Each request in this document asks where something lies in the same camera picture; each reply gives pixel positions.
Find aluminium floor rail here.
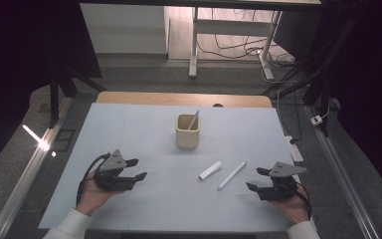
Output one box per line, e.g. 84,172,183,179
303,105,381,239
0,96,75,239

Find white marker pen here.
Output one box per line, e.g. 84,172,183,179
216,160,248,192

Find black metal stand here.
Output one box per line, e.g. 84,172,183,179
262,9,366,137

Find person's right hand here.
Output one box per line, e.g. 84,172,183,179
268,183,310,225

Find white desk frame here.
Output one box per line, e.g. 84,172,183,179
188,6,284,81

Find clear pen with red print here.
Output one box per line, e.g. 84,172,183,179
187,110,201,131

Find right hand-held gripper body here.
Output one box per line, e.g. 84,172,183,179
257,161,309,202

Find tangled black floor cables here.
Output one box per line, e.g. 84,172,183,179
196,8,296,68

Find white power strip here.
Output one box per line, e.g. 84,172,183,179
284,134,305,164

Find white board panel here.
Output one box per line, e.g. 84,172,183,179
80,3,168,55

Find right hand-held gripper cable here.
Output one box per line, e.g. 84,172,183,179
294,181,313,221

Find short white chalk stick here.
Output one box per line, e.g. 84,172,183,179
198,160,223,182

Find black tripod stand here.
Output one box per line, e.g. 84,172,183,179
47,65,107,129

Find beige square pen holder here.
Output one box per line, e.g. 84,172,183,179
174,113,202,150

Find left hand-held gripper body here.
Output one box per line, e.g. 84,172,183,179
94,148,137,193

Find person's left hand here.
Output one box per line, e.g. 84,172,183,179
76,170,122,217

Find black curtain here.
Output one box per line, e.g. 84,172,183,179
311,0,382,204
0,0,102,178

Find dark square floor plate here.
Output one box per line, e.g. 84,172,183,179
53,127,77,153

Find white table mat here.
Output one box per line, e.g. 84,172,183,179
37,102,318,233

